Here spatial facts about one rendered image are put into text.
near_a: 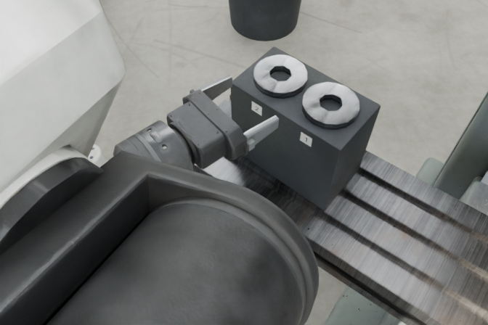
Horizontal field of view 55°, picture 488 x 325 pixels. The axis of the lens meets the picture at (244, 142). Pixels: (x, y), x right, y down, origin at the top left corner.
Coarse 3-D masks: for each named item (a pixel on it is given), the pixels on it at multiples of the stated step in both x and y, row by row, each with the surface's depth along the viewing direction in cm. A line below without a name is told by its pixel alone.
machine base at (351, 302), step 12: (420, 168) 185; (432, 168) 183; (432, 180) 179; (348, 288) 155; (348, 300) 152; (360, 300) 152; (336, 312) 150; (348, 312) 149; (360, 312) 149; (372, 312) 149; (384, 312) 149; (324, 324) 148; (336, 324) 147; (348, 324) 147; (360, 324) 147; (372, 324) 147
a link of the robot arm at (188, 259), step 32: (160, 224) 20; (192, 224) 20; (224, 224) 20; (128, 256) 18; (160, 256) 18; (192, 256) 18; (224, 256) 18; (256, 256) 19; (96, 288) 17; (128, 288) 16; (160, 288) 16; (192, 288) 17; (224, 288) 17; (256, 288) 18; (288, 288) 20; (64, 320) 16; (96, 320) 15; (128, 320) 15; (160, 320) 15; (192, 320) 16; (224, 320) 16; (256, 320) 17; (288, 320) 19
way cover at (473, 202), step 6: (486, 174) 94; (486, 180) 94; (480, 186) 94; (486, 186) 94; (474, 192) 94; (480, 192) 94; (486, 192) 94; (474, 198) 93; (480, 198) 93; (486, 198) 93; (468, 204) 93; (474, 204) 93; (480, 204) 93; (480, 210) 92; (486, 210) 92
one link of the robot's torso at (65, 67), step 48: (0, 0) 17; (48, 0) 18; (96, 0) 20; (0, 48) 16; (48, 48) 17; (96, 48) 19; (0, 96) 16; (48, 96) 17; (96, 96) 19; (0, 144) 16; (48, 144) 18; (0, 192) 17; (48, 192) 18; (0, 240) 16
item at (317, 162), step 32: (256, 64) 81; (288, 64) 79; (256, 96) 76; (288, 96) 76; (320, 96) 75; (352, 96) 75; (288, 128) 75; (320, 128) 72; (352, 128) 72; (256, 160) 90; (288, 160) 82; (320, 160) 75; (352, 160) 81; (320, 192) 81
